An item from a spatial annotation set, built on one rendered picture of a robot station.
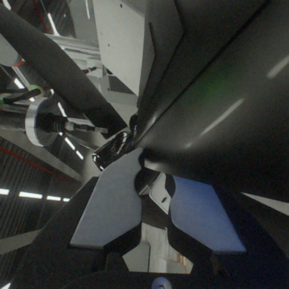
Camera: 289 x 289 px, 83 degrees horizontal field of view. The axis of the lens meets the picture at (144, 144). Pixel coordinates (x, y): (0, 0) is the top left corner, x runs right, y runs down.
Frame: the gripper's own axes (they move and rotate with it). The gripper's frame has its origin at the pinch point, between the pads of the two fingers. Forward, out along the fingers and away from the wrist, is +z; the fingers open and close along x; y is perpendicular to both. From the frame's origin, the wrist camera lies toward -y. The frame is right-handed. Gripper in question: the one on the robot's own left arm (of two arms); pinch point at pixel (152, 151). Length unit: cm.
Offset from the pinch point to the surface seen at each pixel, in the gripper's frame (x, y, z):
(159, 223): 5.1, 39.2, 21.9
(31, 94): -23.2, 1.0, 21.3
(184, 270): 67, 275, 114
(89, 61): -26, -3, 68
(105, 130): -6.5, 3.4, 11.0
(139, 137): -1.2, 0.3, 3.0
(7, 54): -70, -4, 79
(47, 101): -14.3, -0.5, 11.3
